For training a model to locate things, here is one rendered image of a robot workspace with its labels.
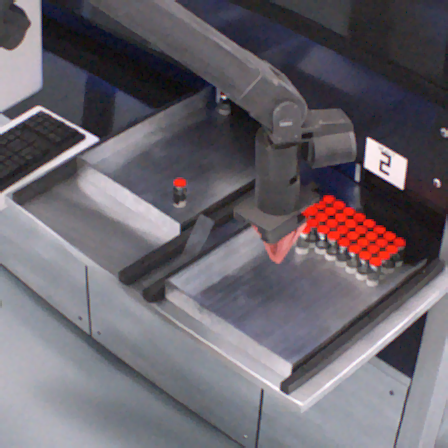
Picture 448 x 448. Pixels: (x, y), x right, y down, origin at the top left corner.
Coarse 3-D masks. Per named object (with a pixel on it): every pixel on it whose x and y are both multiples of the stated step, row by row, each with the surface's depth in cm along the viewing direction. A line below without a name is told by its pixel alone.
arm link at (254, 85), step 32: (96, 0) 134; (128, 0) 135; (160, 0) 137; (160, 32) 139; (192, 32) 140; (192, 64) 142; (224, 64) 143; (256, 64) 145; (256, 96) 146; (288, 96) 148
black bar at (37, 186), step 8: (128, 128) 223; (112, 136) 221; (72, 160) 214; (56, 168) 213; (64, 168) 213; (72, 168) 214; (48, 176) 211; (56, 176) 211; (64, 176) 213; (32, 184) 209; (40, 184) 209; (48, 184) 211; (16, 192) 207; (24, 192) 207; (32, 192) 208; (40, 192) 210; (16, 200) 207; (24, 200) 208
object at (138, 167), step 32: (192, 96) 229; (160, 128) 226; (192, 128) 226; (224, 128) 227; (256, 128) 227; (96, 160) 217; (128, 160) 218; (160, 160) 218; (192, 160) 218; (224, 160) 219; (128, 192) 206; (160, 192) 211; (192, 192) 211; (224, 192) 211; (160, 224) 203; (192, 224) 202
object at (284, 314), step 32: (224, 256) 197; (256, 256) 199; (288, 256) 199; (320, 256) 199; (192, 288) 192; (224, 288) 192; (256, 288) 193; (288, 288) 193; (320, 288) 193; (352, 288) 193; (384, 288) 193; (224, 320) 182; (256, 320) 187; (288, 320) 187; (320, 320) 187; (352, 320) 183; (256, 352) 180; (288, 352) 181
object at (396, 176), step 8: (368, 144) 197; (376, 144) 196; (368, 152) 198; (376, 152) 197; (384, 152) 195; (392, 152) 194; (368, 160) 199; (376, 160) 198; (384, 160) 196; (392, 160) 195; (400, 160) 193; (368, 168) 200; (376, 168) 199; (384, 168) 197; (392, 168) 196; (400, 168) 194; (384, 176) 198; (392, 176) 197; (400, 176) 195; (400, 184) 196
